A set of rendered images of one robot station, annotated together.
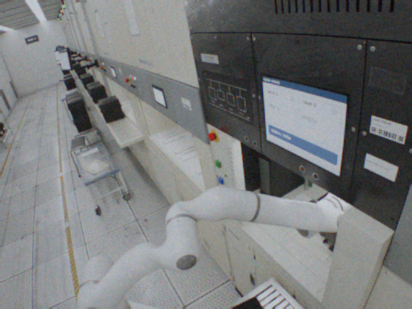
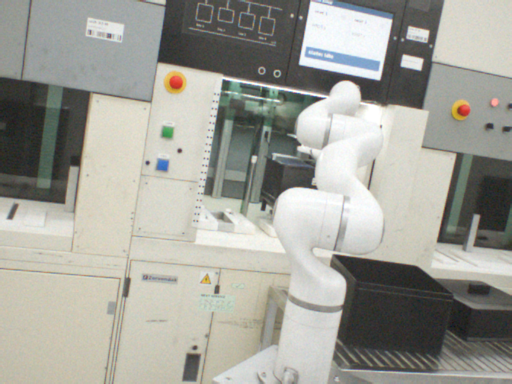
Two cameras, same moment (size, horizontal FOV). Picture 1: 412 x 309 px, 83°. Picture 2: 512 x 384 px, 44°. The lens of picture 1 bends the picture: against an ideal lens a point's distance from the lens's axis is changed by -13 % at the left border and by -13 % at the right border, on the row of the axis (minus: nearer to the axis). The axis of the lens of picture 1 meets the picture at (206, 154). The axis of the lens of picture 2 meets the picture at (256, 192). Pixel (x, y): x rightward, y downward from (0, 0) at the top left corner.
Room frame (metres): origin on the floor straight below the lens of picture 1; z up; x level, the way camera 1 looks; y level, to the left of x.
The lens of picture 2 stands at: (0.54, 1.79, 1.36)
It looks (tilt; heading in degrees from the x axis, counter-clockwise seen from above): 9 degrees down; 278
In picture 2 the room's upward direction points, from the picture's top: 10 degrees clockwise
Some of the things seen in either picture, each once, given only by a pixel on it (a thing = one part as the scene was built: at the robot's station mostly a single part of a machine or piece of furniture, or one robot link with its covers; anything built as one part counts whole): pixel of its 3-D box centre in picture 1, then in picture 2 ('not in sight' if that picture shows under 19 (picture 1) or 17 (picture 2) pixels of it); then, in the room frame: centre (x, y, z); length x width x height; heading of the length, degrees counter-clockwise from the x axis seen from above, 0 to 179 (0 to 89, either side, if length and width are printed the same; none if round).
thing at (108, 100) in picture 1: (110, 109); not in sight; (3.28, 1.10, 0.93); 0.30 x 0.28 x 0.26; 22
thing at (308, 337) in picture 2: not in sight; (307, 342); (0.55, 0.47, 0.85); 0.19 x 0.19 x 0.18
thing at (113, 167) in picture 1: (101, 175); not in sight; (2.85, 1.36, 0.24); 0.97 x 0.52 x 0.48; 27
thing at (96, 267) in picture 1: (105, 288); (310, 245); (0.58, 0.47, 1.07); 0.19 x 0.12 x 0.24; 4
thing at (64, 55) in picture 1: (78, 59); not in sight; (3.68, 1.46, 1.59); 0.50 x 0.41 x 0.36; 114
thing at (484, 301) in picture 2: not in sight; (475, 303); (0.05, -0.26, 0.83); 0.29 x 0.29 x 0.13; 31
